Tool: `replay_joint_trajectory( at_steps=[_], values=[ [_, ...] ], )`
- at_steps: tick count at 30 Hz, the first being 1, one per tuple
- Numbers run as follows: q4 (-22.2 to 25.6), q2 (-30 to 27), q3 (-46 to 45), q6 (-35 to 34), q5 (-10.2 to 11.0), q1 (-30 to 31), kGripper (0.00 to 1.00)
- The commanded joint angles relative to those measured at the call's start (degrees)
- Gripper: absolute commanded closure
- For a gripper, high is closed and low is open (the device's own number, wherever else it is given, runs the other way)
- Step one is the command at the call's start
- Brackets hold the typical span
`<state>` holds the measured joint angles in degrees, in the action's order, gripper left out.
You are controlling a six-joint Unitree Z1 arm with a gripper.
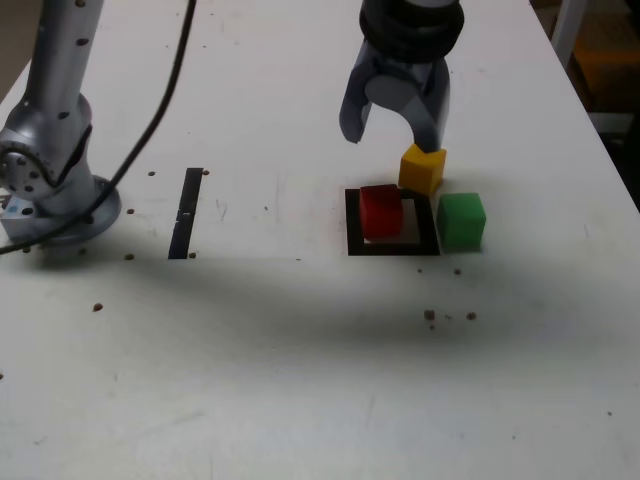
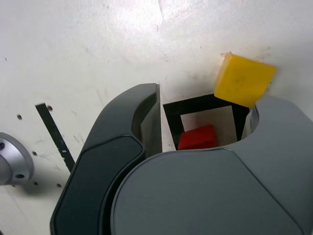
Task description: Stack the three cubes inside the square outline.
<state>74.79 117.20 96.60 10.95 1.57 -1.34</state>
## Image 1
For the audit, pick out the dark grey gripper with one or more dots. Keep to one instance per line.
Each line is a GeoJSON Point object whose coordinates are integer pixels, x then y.
{"type": "Point", "coordinates": [410, 70]}

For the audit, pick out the white metal frame leg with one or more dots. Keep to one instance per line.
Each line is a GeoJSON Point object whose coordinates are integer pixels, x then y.
{"type": "Point", "coordinates": [567, 25]}

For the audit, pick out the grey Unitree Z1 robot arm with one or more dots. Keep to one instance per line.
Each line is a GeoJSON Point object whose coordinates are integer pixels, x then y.
{"type": "Point", "coordinates": [55, 100]}

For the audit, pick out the yellow cube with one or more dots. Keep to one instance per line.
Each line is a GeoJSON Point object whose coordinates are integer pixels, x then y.
{"type": "Point", "coordinates": [420, 172]}

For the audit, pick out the grey box with blue dot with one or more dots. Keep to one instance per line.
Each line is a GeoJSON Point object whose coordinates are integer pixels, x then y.
{"type": "Point", "coordinates": [15, 215]}

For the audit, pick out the black tape square outline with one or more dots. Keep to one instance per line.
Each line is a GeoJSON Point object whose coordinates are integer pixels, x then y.
{"type": "Point", "coordinates": [352, 225]}

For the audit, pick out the red cube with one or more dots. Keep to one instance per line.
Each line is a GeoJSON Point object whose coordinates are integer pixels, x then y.
{"type": "Point", "coordinates": [381, 215]}

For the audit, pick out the green cube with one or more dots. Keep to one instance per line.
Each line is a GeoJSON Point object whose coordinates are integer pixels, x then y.
{"type": "Point", "coordinates": [460, 222]}

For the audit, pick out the black tape strip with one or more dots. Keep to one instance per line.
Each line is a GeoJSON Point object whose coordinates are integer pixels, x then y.
{"type": "Point", "coordinates": [185, 215]}

